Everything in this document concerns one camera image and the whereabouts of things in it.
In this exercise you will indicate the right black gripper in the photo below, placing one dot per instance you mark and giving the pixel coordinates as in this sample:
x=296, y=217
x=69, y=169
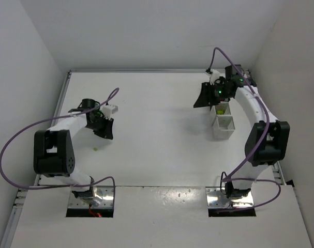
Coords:
x=210, y=92

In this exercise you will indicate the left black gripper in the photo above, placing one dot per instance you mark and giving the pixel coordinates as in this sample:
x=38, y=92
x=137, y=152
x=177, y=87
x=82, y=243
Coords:
x=103, y=125

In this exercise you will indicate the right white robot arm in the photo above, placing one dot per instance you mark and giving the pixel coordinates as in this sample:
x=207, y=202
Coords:
x=268, y=138

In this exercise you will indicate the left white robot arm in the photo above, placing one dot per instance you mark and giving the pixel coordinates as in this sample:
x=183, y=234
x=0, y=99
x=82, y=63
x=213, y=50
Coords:
x=54, y=153

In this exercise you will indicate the white mesh container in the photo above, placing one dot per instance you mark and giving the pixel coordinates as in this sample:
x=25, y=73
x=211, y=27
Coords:
x=223, y=127
x=222, y=109

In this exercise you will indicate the near white mesh container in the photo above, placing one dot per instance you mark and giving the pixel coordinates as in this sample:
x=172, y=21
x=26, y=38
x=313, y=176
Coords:
x=223, y=127

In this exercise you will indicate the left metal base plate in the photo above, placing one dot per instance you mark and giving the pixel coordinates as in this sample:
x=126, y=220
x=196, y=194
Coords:
x=102, y=198

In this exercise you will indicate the metal base plate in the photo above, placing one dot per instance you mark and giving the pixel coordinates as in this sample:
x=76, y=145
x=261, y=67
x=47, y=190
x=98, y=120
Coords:
x=102, y=198
x=217, y=200

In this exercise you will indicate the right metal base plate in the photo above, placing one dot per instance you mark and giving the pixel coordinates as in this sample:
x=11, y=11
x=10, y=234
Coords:
x=217, y=200

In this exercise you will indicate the right aluminium frame rail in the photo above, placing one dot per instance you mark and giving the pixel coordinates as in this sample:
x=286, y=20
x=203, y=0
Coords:
x=276, y=168

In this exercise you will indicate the aluminium frame rail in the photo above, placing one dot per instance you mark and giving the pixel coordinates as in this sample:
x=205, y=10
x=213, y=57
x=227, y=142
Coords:
x=276, y=168
x=22, y=193

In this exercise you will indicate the left aluminium frame rail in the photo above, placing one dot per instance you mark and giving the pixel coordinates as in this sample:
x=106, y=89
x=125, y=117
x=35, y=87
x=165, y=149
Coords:
x=22, y=193

